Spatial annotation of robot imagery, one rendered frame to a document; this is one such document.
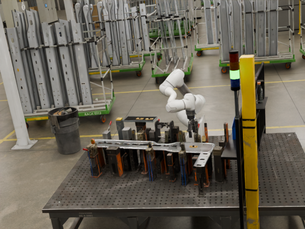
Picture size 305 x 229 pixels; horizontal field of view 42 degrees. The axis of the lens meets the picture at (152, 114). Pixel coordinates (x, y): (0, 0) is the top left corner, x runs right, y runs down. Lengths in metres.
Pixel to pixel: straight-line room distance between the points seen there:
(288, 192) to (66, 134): 4.01
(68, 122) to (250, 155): 3.91
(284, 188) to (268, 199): 0.23
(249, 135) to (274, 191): 0.74
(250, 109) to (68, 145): 4.18
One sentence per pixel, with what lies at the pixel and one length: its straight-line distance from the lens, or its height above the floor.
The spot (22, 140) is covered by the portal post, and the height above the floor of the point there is 0.13.
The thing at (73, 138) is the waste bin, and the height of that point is 0.26.
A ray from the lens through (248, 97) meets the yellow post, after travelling 3.20.
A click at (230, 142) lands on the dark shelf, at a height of 1.03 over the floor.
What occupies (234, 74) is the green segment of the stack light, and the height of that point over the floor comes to 1.91.
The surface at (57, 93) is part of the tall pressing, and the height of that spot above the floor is 0.61.
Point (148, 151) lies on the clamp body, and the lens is 3.98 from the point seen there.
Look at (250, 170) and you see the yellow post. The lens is 3.44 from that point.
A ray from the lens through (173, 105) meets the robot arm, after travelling 3.77.
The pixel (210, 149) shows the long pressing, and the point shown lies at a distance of 3.98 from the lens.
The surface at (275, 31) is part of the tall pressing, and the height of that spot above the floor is 0.93.
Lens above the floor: 2.66
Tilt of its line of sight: 19 degrees down
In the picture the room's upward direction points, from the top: 7 degrees counter-clockwise
